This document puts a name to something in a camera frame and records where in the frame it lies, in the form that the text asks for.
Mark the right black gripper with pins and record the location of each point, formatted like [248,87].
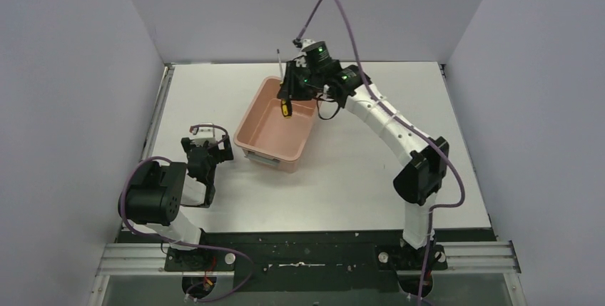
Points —
[291,86]

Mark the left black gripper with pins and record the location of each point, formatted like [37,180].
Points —
[207,153]

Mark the yellow black handled screwdriver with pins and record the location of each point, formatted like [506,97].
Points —
[286,107]

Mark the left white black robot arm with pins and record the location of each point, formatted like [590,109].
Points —
[155,193]

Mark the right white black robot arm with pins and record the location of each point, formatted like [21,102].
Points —
[423,158]

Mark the pink plastic bin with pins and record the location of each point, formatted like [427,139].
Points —
[267,137]

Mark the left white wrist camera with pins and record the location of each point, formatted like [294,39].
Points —
[202,135]

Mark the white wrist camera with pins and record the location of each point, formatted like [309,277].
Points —
[300,44]
[202,135]

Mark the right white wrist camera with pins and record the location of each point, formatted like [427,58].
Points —
[300,44]

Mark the left side aluminium rail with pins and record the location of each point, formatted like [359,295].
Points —
[150,139]

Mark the aluminium rail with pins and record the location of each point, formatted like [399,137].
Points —
[150,139]
[448,258]

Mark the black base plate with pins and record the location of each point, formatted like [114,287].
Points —
[251,279]

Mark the aluminium front rail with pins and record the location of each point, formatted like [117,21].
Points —
[448,258]

